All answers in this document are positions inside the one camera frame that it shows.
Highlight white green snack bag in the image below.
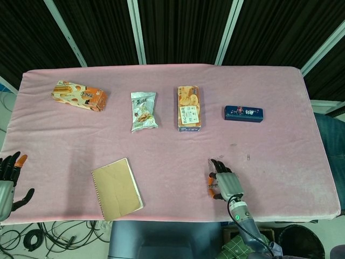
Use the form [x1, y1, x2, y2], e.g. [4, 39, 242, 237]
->
[130, 91, 160, 134]

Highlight pink foam table mat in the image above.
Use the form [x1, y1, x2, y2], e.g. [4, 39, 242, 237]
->
[0, 63, 341, 226]

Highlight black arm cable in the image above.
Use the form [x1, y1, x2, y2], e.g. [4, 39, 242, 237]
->
[227, 194, 273, 258]

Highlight black pleated curtain panel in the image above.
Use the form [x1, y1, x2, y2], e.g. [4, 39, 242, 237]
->
[223, 0, 345, 74]
[138, 0, 233, 66]
[53, 0, 140, 67]
[0, 0, 82, 90]
[303, 34, 345, 102]

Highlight tangled black floor cables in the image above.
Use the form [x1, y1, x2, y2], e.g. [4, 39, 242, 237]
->
[0, 220, 110, 253]

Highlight blue denim trouser leg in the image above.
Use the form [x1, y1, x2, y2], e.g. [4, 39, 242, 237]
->
[313, 112, 345, 212]

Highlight blue orange cookie box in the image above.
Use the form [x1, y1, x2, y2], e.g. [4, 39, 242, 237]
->
[177, 85, 204, 133]

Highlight long orange biscuit box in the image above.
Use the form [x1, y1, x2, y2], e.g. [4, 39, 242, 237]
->
[51, 80, 109, 112]

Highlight coiled black cable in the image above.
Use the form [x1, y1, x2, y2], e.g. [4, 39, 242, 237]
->
[23, 229, 44, 250]

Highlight dark blue floral case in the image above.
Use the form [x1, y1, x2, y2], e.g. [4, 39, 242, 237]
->
[224, 105, 265, 125]

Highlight green plaid cloth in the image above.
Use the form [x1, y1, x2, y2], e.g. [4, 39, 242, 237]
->
[215, 232, 273, 259]

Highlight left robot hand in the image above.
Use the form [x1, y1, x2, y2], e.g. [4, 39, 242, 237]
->
[0, 151, 36, 221]

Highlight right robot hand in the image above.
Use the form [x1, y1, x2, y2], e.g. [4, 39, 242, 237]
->
[207, 158, 245, 202]

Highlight grey blue robot torso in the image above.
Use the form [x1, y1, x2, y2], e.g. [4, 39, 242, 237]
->
[108, 220, 225, 259]

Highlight brown spiral notebook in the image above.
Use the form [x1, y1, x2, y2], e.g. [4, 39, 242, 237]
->
[91, 158, 144, 222]

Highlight black waste bin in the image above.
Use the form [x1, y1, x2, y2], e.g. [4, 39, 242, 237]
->
[278, 224, 326, 259]

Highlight white screen frame post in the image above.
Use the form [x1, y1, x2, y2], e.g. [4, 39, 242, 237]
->
[214, 0, 245, 66]
[126, 0, 148, 66]
[44, 0, 88, 68]
[300, 21, 345, 77]
[0, 75, 19, 94]

